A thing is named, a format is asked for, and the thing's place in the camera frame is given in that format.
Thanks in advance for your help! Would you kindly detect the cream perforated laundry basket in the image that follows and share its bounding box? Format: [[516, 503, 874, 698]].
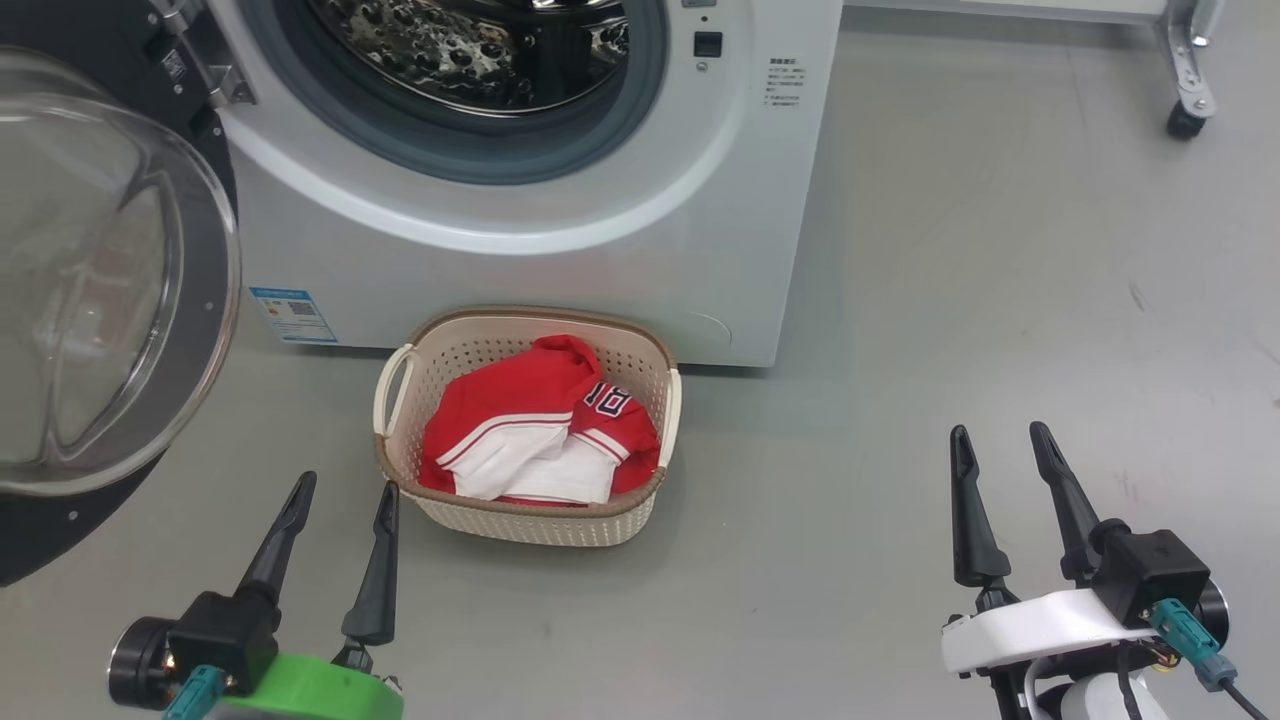
[[373, 306, 684, 549]]

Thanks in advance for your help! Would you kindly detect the black round glass washer door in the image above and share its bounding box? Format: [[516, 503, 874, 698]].
[[0, 0, 244, 589]]

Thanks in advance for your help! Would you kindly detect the white front-load washing machine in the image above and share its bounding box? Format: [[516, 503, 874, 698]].
[[200, 0, 847, 369]]

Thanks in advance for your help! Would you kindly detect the red and white jersey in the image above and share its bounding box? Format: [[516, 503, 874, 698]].
[[417, 333, 664, 508]]

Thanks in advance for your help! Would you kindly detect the blue energy label sticker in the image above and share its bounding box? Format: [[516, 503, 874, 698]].
[[248, 287, 339, 346]]

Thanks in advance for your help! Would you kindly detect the metal frame leg with caster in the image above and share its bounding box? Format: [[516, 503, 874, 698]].
[[1155, 0, 1227, 141]]

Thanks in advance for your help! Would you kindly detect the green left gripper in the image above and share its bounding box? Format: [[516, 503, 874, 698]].
[[213, 470, 406, 720]]

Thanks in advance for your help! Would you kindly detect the teal-plug camera cable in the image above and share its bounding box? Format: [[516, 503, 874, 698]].
[[160, 663, 229, 720], [1148, 597, 1280, 720]]

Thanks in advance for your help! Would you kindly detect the left teal-plug camera cable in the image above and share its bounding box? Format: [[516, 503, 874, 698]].
[[160, 663, 229, 720]]

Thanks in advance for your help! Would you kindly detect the right teal-plug camera cable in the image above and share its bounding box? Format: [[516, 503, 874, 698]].
[[1148, 597, 1280, 720]]

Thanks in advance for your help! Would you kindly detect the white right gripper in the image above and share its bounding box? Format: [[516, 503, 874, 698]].
[[940, 420, 1163, 720]]

